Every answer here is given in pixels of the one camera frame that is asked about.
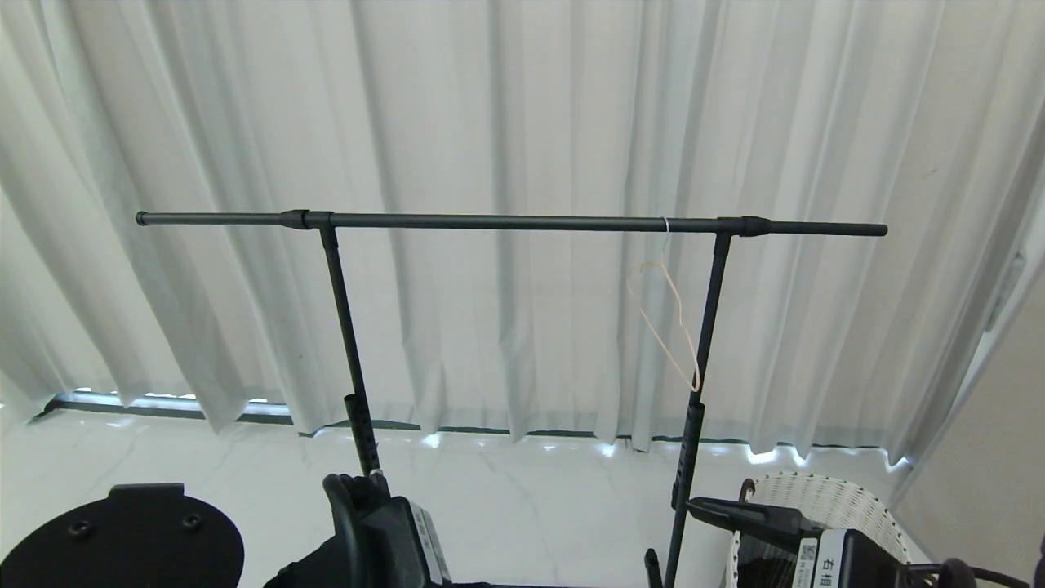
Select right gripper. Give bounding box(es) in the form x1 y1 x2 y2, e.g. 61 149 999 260
686 497 909 588

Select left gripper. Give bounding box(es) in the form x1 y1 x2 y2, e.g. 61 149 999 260
359 497 455 588

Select white laundry basket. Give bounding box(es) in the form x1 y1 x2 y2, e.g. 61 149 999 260
723 472 911 588

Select pink clothes hanger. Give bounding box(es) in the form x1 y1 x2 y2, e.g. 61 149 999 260
627 219 703 393

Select black clothes rack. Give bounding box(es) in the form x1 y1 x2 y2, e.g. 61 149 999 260
135 209 889 588

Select white curtain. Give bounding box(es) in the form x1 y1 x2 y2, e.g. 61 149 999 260
0 0 1045 470

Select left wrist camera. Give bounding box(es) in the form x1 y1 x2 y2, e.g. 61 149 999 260
339 472 394 517

